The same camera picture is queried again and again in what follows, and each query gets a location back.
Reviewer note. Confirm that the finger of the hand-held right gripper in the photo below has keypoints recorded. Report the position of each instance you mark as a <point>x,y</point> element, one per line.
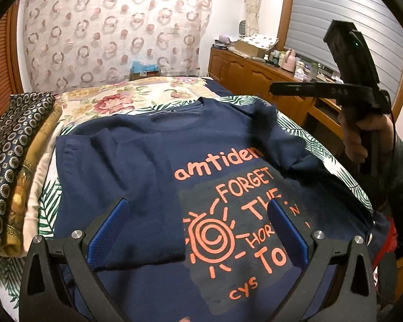
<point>294,89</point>

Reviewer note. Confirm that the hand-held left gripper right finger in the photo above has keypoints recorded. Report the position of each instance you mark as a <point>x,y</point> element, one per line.
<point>288,231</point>

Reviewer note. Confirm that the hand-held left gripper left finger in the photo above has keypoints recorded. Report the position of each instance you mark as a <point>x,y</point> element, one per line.
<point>104,229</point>

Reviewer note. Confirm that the navy printed t-shirt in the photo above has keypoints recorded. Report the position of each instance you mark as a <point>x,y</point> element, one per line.
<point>144,167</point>

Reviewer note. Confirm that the person's right hand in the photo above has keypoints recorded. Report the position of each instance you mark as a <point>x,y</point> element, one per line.
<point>354,137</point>

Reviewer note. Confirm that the pink flask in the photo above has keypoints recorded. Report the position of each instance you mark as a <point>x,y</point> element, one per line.
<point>288,60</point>

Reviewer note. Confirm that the wooden cabinet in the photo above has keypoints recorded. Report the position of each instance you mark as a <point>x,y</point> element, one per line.
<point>252,70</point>

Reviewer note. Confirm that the floral cloth on box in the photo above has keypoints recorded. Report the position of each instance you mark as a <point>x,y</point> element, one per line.
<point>263,41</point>

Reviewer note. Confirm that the leaf print bed sheet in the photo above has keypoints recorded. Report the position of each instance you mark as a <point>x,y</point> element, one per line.
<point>50,208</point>

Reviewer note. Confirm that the grey window blind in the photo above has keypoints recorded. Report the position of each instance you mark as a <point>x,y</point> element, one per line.
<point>339,3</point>

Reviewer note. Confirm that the cardboard box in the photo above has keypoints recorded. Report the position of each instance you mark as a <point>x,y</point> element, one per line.
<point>245,47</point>

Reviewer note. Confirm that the navy bed cover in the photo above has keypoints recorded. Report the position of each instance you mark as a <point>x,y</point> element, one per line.
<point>228,90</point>

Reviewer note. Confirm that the folded cream cloth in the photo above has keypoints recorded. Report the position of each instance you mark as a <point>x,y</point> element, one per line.
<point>37,201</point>

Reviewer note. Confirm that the folded mustard cloth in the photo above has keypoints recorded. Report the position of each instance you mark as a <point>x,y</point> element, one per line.
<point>30,181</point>

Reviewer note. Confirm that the beige window curtain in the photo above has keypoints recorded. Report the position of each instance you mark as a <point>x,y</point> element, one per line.
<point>253,0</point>

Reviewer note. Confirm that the red cloth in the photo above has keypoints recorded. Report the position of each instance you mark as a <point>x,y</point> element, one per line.
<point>386,241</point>

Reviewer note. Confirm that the stack of folded cloths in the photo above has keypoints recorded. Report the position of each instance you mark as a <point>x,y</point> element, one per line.
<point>10,147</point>

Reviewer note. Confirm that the floral blanket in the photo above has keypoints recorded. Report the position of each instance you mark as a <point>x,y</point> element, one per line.
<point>114,102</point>

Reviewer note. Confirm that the wooden slatted door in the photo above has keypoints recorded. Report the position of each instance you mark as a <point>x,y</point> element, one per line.
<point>0,73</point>

